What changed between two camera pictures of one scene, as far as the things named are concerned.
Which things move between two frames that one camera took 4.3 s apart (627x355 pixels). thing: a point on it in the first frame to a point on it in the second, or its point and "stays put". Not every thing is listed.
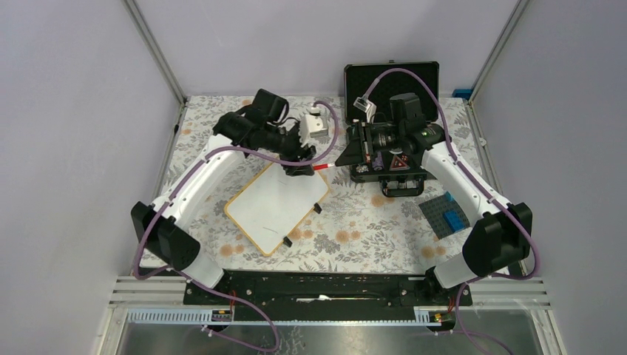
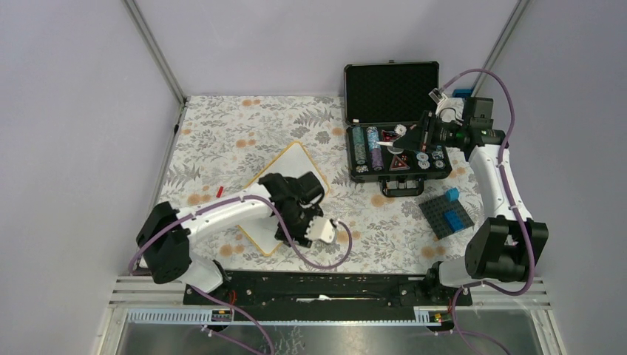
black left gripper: x=300 y=153 to x=298 y=236
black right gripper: x=353 y=154 to x=420 y=137
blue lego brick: x=454 y=220 stays put
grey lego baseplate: x=434 y=211 stays put
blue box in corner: x=462 y=93 stays put
